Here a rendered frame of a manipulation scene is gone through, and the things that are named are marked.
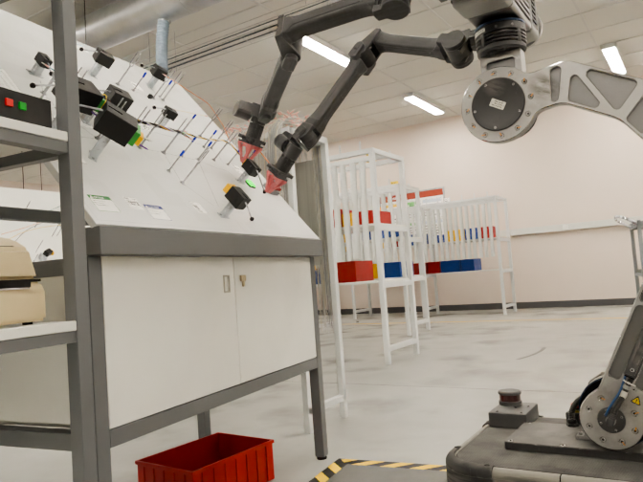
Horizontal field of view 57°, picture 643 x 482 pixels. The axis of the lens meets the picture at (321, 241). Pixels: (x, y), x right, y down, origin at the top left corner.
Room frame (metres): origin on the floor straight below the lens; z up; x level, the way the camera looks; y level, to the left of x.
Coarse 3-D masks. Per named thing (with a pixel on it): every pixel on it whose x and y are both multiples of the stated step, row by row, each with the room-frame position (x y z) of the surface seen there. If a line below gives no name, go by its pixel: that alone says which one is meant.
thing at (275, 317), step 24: (240, 264) 1.92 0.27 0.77; (264, 264) 2.05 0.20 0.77; (288, 264) 2.21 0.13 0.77; (240, 288) 1.91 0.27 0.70; (264, 288) 2.04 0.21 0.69; (288, 288) 2.20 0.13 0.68; (240, 312) 1.90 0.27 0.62; (264, 312) 2.03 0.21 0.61; (288, 312) 2.19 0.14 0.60; (312, 312) 2.37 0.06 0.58; (240, 336) 1.89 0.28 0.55; (264, 336) 2.02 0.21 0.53; (288, 336) 2.18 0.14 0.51; (312, 336) 2.35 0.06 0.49; (240, 360) 1.88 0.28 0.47; (264, 360) 2.01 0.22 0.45; (288, 360) 2.16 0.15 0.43
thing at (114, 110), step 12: (96, 108) 1.48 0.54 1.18; (108, 108) 1.47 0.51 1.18; (120, 108) 1.53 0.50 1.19; (96, 120) 1.49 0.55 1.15; (108, 120) 1.48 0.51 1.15; (120, 120) 1.49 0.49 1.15; (132, 120) 1.52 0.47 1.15; (108, 132) 1.50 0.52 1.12; (120, 132) 1.50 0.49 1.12; (132, 132) 1.51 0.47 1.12; (96, 144) 1.54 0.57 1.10; (96, 156) 1.55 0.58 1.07
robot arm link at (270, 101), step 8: (280, 56) 1.81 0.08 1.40; (288, 56) 1.75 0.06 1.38; (296, 56) 1.76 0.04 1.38; (280, 64) 1.83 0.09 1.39; (288, 64) 1.78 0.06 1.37; (296, 64) 1.78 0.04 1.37; (280, 72) 1.88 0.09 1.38; (288, 72) 1.87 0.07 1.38; (272, 80) 1.94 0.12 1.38; (280, 80) 1.92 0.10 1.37; (288, 80) 1.92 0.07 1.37; (272, 88) 1.97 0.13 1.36; (280, 88) 1.96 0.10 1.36; (264, 96) 2.06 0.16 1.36; (272, 96) 2.01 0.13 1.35; (280, 96) 2.01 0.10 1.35; (264, 104) 2.06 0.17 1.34; (272, 104) 2.06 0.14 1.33; (264, 112) 2.10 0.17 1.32; (272, 112) 2.10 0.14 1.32
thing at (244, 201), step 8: (232, 192) 1.83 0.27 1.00; (240, 192) 1.84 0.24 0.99; (232, 200) 1.83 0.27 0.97; (240, 200) 1.82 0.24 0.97; (248, 200) 1.84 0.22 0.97; (224, 208) 1.86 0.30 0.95; (232, 208) 1.86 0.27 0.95; (240, 208) 1.85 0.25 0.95; (248, 208) 1.84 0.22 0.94; (224, 216) 1.86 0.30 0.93
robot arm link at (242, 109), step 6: (240, 102) 2.13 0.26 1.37; (246, 102) 2.14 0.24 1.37; (234, 108) 2.17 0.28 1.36; (240, 108) 2.12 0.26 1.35; (246, 108) 2.13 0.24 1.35; (252, 108) 2.14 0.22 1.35; (258, 108) 2.16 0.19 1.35; (234, 114) 2.15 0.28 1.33; (240, 114) 2.15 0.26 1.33; (246, 114) 2.15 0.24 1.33; (252, 114) 2.14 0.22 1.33; (258, 114) 2.15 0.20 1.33; (258, 120) 2.15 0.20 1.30; (264, 120) 2.13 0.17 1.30; (270, 120) 2.13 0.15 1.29
